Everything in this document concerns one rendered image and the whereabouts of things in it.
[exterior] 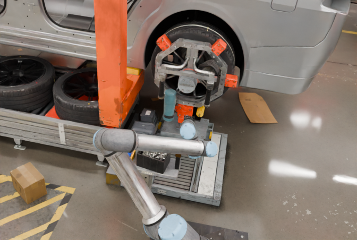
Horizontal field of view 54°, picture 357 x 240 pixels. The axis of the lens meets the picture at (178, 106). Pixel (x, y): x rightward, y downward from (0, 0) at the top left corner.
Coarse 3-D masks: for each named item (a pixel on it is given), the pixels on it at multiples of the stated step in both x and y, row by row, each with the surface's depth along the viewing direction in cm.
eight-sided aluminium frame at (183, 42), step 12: (168, 48) 256; (192, 48) 253; (204, 48) 251; (156, 60) 263; (216, 60) 254; (156, 72) 269; (156, 84) 275; (180, 96) 284; (204, 96) 280; (216, 96) 271
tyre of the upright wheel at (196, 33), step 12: (180, 24) 270; (192, 24) 265; (204, 24) 267; (168, 36) 261; (180, 36) 258; (192, 36) 256; (204, 36) 255; (216, 36) 259; (156, 48) 268; (228, 48) 264; (228, 60) 262; (228, 72) 267
